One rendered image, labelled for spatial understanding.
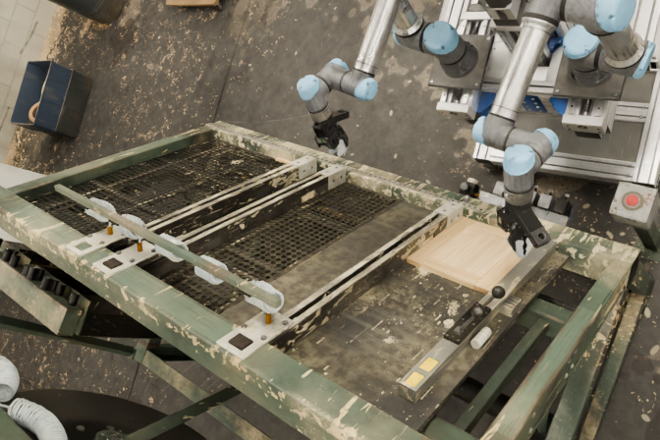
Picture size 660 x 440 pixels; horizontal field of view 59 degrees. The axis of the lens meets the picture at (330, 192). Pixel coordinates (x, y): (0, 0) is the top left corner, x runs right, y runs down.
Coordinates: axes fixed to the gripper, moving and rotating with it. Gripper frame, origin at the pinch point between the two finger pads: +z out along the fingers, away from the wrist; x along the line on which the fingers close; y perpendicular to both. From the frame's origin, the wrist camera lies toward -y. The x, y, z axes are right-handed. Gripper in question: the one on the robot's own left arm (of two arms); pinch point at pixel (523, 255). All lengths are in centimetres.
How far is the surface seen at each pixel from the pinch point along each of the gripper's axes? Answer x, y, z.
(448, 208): -8, 55, 25
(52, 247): 127, 82, -11
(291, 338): 69, 11, 1
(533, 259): -17.2, 16.6, 25.6
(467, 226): -12, 48, 30
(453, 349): 31.1, -10.7, 8.5
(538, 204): -42, 45, 33
